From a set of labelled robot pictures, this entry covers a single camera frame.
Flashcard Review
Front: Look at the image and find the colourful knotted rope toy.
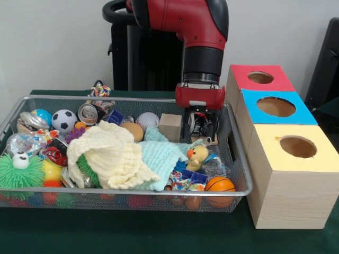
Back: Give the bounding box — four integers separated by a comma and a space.
88, 80, 112, 98

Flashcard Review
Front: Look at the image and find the small toy soccer ball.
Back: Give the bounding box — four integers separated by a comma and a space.
51, 110, 77, 135

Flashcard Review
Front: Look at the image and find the orange toy basketball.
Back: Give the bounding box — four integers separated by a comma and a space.
204, 176, 236, 192

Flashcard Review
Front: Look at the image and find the black upright panel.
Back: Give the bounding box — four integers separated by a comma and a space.
304, 17, 339, 106

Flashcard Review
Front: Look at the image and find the shallow metal mesh bin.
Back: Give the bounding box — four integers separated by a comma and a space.
0, 95, 253, 214

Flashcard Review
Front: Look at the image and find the crushed clear water bottle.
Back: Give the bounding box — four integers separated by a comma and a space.
202, 155, 229, 177

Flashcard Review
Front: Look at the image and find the crushed black drink can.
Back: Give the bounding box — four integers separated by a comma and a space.
186, 111, 219, 138

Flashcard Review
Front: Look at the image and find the plain wooden cube block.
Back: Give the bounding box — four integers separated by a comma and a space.
158, 113, 183, 143

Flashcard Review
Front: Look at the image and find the wooden box with three holes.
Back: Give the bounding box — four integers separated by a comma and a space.
225, 64, 339, 230

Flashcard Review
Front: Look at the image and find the dark green table cloth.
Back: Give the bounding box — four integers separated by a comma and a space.
312, 102, 339, 128
0, 89, 339, 254

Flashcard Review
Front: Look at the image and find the green spiky ball with eyes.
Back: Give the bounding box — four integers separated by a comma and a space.
0, 152, 44, 196

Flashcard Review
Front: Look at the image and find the small yellow duck plush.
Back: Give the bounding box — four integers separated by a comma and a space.
185, 144, 209, 171

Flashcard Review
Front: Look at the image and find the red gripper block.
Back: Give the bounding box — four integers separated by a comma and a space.
175, 84, 226, 142

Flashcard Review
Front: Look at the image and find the white toy baseball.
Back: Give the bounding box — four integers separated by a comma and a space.
136, 112, 160, 130

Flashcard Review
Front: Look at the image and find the cream yellow cloth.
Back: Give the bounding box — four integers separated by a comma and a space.
66, 120, 161, 190

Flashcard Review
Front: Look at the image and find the mint green cloth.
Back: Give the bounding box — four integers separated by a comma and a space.
137, 125, 190, 192

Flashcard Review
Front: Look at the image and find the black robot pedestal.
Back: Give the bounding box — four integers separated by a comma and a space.
102, 0, 186, 92

